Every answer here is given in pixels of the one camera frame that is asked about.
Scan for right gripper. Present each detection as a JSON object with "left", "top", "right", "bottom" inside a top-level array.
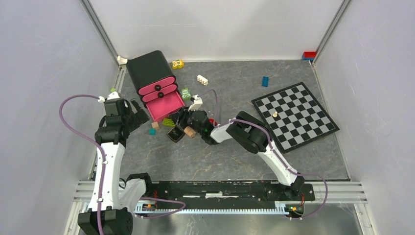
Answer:
[{"left": 169, "top": 105, "right": 204, "bottom": 135}]

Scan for foundation bottle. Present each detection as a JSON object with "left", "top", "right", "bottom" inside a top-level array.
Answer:
[{"left": 184, "top": 126, "right": 197, "bottom": 138}]

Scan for black pink drawer organizer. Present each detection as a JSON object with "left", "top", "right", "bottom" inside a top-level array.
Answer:
[{"left": 126, "top": 50, "right": 184, "bottom": 122}]

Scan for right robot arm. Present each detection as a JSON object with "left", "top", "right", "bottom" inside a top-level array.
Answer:
[{"left": 169, "top": 107, "right": 305, "bottom": 200}]

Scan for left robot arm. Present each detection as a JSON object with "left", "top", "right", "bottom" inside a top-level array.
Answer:
[{"left": 77, "top": 98, "right": 154, "bottom": 235}]

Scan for red D-shaped toy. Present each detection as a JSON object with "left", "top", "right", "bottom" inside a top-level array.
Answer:
[{"left": 209, "top": 118, "right": 218, "bottom": 127}]

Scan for wooden cube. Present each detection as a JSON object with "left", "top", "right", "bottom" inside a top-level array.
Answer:
[{"left": 151, "top": 122, "right": 160, "bottom": 130}]

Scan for teal cube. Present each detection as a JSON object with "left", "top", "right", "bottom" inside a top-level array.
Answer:
[{"left": 149, "top": 128, "right": 157, "bottom": 136}]

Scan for black compact case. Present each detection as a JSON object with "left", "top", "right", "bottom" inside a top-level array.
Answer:
[{"left": 167, "top": 126, "right": 184, "bottom": 143}]

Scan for green lego brick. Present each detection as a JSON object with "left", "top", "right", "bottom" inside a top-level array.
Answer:
[{"left": 162, "top": 118, "right": 175, "bottom": 127}]

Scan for green number blocks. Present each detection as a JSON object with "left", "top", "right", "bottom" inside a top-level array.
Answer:
[{"left": 181, "top": 88, "right": 192, "bottom": 100}]

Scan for white lego brick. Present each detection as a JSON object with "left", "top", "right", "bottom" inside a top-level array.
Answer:
[{"left": 197, "top": 75, "right": 208, "bottom": 86}]

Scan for yellow toy block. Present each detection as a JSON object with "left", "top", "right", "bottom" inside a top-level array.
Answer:
[{"left": 171, "top": 60, "right": 184, "bottom": 70}]

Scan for white toy block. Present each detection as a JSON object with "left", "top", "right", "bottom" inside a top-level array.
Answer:
[{"left": 116, "top": 56, "right": 128, "bottom": 66}]

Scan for blue lego brick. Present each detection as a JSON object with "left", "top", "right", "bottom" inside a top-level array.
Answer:
[{"left": 261, "top": 76, "right": 269, "bottom": 87}]

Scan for black white chessboard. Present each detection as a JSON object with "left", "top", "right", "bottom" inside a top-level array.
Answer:
[{"left": 252, "top": 82, "right": 340, "bottom": 153}]

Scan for red blue corner blocks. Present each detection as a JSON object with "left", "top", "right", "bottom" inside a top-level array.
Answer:
[{"left": 301, "top": 51, "right": 317, "bottom": 61}]

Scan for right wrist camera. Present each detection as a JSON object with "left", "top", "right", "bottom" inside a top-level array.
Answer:
[{"left": 188, "top": 94, "right": 203, "bottom": 112}]

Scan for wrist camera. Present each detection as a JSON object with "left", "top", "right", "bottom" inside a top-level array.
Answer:
[
  {"left": 188, "top": 94, "right": 203, "bottom": 112},
  {"left": 97, "top": 91, "right": 121, "bottom": 103}
]

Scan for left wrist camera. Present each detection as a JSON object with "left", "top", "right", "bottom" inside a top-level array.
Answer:
[{"left": 97, "top": 91, "right": 121, "bottom": 103}]

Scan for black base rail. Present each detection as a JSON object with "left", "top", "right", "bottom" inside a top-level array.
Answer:
[{"left": 149, "top": 180, "right": 316, "bottom": 211}]

